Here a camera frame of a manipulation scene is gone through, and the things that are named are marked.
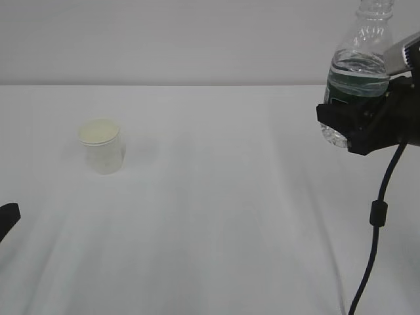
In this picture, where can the white paper cup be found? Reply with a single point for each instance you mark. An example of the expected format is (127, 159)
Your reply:
(102, 141)

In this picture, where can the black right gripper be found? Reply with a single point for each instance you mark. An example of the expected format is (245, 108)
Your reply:
(394, 121)

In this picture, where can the clear water bottle green label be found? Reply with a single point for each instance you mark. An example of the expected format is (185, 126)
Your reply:
(357, 70)

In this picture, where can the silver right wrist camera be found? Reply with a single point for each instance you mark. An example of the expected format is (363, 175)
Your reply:
(403, 56)

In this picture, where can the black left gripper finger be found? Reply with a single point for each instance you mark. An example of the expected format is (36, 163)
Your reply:
(9, 216)

